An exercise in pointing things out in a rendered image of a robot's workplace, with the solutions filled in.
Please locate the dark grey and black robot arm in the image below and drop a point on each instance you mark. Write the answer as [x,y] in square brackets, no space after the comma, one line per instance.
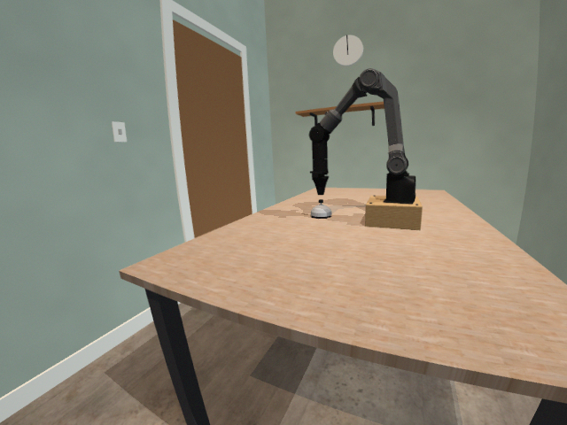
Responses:
[399,185]

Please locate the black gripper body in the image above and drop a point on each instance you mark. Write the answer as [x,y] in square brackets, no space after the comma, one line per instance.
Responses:
[321,166]

